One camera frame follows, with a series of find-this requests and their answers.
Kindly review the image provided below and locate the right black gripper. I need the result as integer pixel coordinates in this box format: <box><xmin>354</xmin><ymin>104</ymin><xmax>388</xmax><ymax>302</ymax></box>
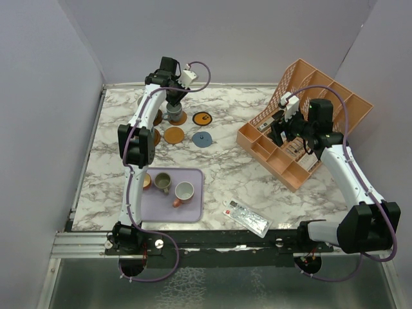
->
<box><xmin>268</xmin><ymin>106</ymin><xmax>315</xmax><ymax>146</ymax></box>

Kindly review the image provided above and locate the grey white mug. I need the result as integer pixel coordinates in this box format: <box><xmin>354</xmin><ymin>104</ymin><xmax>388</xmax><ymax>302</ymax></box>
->
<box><xmin>162</xmin><ymin>102</ymin><xmax>183</xmax><ymax>122</ymax></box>

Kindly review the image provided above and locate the orange wooden coaster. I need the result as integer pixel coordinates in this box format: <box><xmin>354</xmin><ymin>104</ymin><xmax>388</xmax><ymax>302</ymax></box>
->
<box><xmin>169</xmin><ymin>111</ymin><xmax>187</xmax><ymax>126</ymax></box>

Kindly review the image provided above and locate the dark brown grooved coaster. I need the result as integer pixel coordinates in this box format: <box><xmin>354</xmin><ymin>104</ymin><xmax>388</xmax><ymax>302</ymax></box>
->
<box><xmin>153</xmin><ymin>109</ymin><xmax>163</xmax><ymax>126</ymax></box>

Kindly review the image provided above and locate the peach plastic desk organizer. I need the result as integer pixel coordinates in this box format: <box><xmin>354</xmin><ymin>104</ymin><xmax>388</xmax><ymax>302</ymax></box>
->
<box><xmin>236</xmin><ymin>58</ymin><xmax>375</xmax><ymax>193</ymax></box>

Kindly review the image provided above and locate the black orange face coaster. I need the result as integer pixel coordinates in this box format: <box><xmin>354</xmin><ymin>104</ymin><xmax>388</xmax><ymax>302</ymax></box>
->
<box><xmin>192</xmin><ymin>111</ymin><xmax>212</xmax><ymax>126</ymax></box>

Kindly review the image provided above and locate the light wooden coaster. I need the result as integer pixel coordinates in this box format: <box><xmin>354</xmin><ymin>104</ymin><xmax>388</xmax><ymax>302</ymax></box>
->
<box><xmin>164</xmin><ymin>127</ymin><xmax>185</xmax><ymax>144</ymax></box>

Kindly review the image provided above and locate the dark brown ringed coaster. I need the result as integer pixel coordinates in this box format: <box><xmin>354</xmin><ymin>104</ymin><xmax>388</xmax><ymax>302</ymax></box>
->
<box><xmin>154</xmin><ymin>129</ymin><xmax>161</xmax><ymax>146</ymax></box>

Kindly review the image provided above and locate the blue round coaster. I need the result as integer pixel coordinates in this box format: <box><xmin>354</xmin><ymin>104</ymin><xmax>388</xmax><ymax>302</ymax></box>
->
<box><xmin>192</xmin><ymin>131</ymin><xmax>213</xmax><ymax>148</ymax></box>

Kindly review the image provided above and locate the cream white mug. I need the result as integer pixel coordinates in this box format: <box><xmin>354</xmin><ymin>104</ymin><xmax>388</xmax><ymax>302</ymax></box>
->
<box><xmin>136</xmin><ymin>97</ymin><xmax>143</xmax><ymax>108</ymax></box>

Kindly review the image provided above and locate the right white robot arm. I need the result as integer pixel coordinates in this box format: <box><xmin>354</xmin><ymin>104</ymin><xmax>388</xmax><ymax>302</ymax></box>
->
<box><xmin>269</xmin><ymin>94</ymin><xmax>400</xmax><ymax>260</ymax></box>

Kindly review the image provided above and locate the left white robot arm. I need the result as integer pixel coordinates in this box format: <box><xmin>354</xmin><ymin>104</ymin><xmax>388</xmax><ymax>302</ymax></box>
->
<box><xmin>113</xmin><ymin>57</ymin><xmax>196</xmax><ymax>254</ymax></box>

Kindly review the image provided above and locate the orange topped blue cup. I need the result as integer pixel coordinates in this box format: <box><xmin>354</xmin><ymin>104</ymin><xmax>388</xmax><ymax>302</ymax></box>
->
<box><xmin>143</xmin><ymin>173</ymin><xmax>152</xmax><ymax>191</ymax></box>

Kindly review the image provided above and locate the grey stapler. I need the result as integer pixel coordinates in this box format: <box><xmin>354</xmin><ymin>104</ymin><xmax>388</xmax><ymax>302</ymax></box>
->
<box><xmin>257</xmin><ymin>120</ymin><xmax>274</xmax><ymax>132</ymax></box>

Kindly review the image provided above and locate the white paper card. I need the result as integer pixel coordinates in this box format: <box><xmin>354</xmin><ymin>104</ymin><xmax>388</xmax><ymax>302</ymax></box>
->
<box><xmin>297</xmin><ymin>154</ymin><xmax>321</xmax><ymax>173</ymax></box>

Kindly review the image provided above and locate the olive green small mug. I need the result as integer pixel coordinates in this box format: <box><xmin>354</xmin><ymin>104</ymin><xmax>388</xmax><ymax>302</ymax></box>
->
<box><xmin>154</xmin><ymin>173</ymin><xmax>172</xmax><ymax>195</ymax></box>

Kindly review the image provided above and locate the clear plastic packet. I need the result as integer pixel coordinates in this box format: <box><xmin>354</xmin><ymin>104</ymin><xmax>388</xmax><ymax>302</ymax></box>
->
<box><xmin>223</xmin><ymin>198</ymin><xmax>272</xmax><ymax>238</ymax></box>

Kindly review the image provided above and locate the lilac plastic tray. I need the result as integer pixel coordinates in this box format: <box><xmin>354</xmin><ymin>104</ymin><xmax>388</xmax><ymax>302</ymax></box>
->
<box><xmin>141</xmin><ymin>167</ymin><xmax>203</xmax><ymax>223</ymax></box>

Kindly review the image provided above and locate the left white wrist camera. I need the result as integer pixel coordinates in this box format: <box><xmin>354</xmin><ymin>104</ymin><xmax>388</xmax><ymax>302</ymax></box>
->
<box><xmin>177</xmin><ymin>64</ymin><xmax>198</xmax><ymax>89</ymax></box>

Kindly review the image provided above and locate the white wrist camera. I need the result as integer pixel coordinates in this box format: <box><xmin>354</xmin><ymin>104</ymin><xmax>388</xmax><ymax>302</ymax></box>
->
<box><xmin>177</xmin><ymin>64</ymin><xmax>198</xmax><ymax>89</ymax></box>
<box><xmin>279</xmin><ymin>91</ymin><xmax>300</xmax><ymax>122</ymax></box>

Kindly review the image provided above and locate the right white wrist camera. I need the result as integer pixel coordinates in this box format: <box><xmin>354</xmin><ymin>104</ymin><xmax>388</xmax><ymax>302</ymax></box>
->
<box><xmin>279</xmin><ymin>91</ymin><xmax>300</xmax><ymax>122</ymax></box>

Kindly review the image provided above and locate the pink handled white mug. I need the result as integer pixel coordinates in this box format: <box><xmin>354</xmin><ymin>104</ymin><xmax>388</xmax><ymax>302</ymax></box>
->
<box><xmin>173</xmin><ymin>182</ymin><xmax>194</xmax><ymax>208</ymax></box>

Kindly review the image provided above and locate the black mounting rail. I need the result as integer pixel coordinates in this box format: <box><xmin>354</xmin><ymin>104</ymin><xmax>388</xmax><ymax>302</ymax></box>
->
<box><xmin>105</xmin><ymin>229</ymin><xmax>333</xmax><ymax>268</ymax></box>

